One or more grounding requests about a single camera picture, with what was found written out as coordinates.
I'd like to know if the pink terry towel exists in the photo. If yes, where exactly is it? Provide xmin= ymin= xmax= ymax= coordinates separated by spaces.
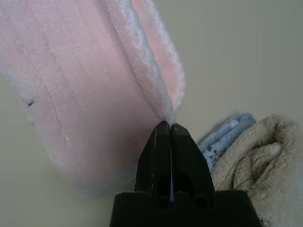
xmin=0 ymin=0 xmax=187 ymax=199

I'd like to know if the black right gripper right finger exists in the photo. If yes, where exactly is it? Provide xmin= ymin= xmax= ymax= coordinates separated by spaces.
xmin=170 ymin=123 xmax=215 ymax=210

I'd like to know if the light blue terry towel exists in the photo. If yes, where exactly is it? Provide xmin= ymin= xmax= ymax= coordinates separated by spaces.
xmin=197 ymin=113 xmax=257 ymax=175

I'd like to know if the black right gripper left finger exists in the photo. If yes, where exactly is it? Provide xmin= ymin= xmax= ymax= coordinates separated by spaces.
xmin=134 ymin=121 xmax=172 ymax=210

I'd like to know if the beige terry towel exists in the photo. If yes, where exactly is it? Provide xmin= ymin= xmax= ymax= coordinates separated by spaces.
xmin=210 ymin=113 xmax=303 ymax=227

